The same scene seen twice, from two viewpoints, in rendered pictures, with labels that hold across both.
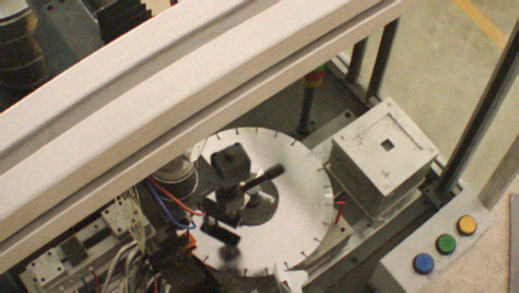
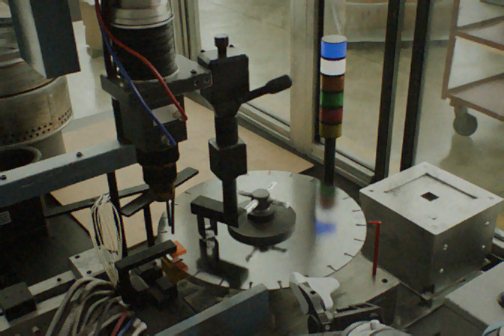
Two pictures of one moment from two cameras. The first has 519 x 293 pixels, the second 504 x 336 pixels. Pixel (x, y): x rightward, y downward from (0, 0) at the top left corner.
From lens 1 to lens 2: 0.82 m
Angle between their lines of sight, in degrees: 32
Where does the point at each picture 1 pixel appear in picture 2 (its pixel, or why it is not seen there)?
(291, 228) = (313, 244)
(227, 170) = (217, 58)
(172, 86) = not seen: outside the picture
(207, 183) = (190, 72)
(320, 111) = not seen: hidden behind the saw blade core
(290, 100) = not seen: hidden behind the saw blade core
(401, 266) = (481, 304)
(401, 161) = (451, 208)
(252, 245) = (261, 259)
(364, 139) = (399, 193)
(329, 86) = (355, 195)
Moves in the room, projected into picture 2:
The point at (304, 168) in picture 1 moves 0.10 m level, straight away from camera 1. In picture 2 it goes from (326, 197) to (334, 169)
